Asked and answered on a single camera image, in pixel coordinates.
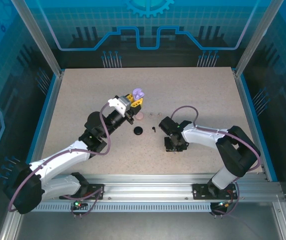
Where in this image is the purple earbud charging case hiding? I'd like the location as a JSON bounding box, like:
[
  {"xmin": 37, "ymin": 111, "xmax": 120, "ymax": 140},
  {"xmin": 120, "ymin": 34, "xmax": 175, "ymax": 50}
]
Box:
[{"xmin": 132, "ymin": 87, "xmax": 146, "ymax": 99}]

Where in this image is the blue table side trim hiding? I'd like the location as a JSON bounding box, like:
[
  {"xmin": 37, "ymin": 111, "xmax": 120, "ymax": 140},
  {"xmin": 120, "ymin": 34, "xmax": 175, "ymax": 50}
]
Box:
[
  {"xmin": 24, "ymin": 74, "xmax": 60, "ymax": 182},
  {"xmin": 237, "ymin": 74, "xmax": 279, "ymax": 182}
]

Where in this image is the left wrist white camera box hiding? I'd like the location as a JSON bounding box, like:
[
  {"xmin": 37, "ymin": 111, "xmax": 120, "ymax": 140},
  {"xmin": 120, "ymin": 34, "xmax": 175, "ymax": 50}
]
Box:
[{"xmin": 107, "ymin": 95, "xmax": 132, "ymax": 116}]

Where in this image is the aluminium mounting rail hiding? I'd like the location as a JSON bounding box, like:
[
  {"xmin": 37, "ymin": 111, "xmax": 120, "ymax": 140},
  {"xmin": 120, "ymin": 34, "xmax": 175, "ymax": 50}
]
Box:
[{"xmin": 15, "ymin": 173, "xmax": 281, "ymax": 203}]

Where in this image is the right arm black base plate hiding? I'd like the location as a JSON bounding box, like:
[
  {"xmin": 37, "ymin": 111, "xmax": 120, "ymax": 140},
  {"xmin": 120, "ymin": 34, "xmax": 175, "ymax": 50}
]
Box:
[{"xmin": 192, "ymin": 183, "xmax": 238, "ymax": 200}]

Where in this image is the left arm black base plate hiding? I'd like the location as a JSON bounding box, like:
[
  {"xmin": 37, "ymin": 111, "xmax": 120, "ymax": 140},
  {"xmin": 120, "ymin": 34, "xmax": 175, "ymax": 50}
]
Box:
[{"xmin": 59, "ymin": 183, "xmax": 106, "ymax": 201}]

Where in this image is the slotted grey cable duct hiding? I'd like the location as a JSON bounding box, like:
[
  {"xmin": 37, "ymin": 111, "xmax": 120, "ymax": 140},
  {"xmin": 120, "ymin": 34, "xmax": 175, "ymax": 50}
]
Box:
[{"xmin": 22, "ymin": 202, "xmax": 213, "ymax": 213}]

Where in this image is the cable connector with lights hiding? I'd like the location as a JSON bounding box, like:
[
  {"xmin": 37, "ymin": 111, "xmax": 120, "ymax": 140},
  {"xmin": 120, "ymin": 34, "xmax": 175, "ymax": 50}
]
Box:
[
  {"xmin": 70, "ymin": 197, "xmax": 89, "ymax": 211},
  {"xmin": 211, "ymin": 199, "xmax": 234, "ymax": 211}
]

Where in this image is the aluminium frame post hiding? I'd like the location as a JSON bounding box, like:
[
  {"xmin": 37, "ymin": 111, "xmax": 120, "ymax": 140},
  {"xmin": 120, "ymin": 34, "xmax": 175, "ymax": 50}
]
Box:
[
  {"xmin": 234, "ymin": 0, "xmax": 286, "ymax": 78},
  {"xmin": 10, "ymin": 0, "xmax": 65, "ymax": 78}
]

